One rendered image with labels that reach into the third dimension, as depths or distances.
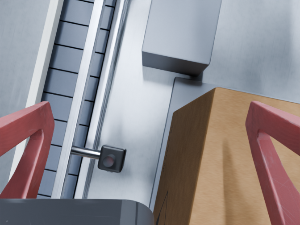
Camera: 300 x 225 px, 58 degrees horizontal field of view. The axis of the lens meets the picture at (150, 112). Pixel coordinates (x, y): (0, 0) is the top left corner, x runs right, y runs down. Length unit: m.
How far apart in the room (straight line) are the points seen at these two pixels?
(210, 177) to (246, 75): 0.34
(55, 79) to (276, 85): 0.37
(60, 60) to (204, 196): 0.33
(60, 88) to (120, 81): 0.10
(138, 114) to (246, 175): 0.31
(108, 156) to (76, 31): 0.22
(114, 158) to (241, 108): 0.18
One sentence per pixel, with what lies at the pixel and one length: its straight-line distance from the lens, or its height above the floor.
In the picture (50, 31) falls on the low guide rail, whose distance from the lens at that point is 0.43.
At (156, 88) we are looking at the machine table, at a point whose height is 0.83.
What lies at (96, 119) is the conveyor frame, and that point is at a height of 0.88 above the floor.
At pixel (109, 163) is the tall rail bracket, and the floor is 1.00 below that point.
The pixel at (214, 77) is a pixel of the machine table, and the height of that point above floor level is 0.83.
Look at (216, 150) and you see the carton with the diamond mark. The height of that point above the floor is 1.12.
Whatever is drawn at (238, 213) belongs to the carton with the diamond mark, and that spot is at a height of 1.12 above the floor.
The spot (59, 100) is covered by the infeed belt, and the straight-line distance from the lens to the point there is 0.44.
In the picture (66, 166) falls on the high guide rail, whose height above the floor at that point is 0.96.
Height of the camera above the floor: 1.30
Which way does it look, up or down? 86 degrees down
